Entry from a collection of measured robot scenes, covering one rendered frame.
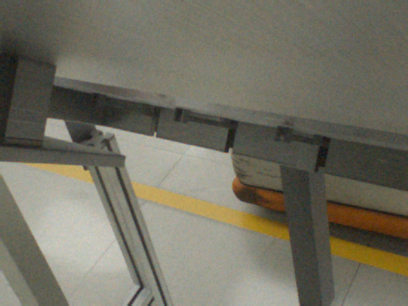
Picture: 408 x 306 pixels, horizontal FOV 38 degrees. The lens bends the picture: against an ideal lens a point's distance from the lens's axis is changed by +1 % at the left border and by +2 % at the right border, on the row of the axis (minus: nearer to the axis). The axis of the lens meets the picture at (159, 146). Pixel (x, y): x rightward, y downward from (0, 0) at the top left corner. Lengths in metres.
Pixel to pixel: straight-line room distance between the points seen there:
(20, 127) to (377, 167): 0.47
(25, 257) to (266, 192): 0.63
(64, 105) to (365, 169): 0.36
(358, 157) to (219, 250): 0.90
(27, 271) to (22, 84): 0.93
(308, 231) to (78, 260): 0.67
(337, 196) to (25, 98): 1.20
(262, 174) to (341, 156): 0.78
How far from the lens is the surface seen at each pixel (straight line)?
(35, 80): 0.23
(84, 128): 0.87
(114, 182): 0.88
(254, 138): 0.69
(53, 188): 1.86
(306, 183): 1.08
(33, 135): 0.23
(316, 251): 1.21
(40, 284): 1.18
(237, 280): 1.45
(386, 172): 0.64
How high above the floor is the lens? 1.13
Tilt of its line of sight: 37 degrees down
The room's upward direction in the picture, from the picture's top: 16 degrees counter-clockwise
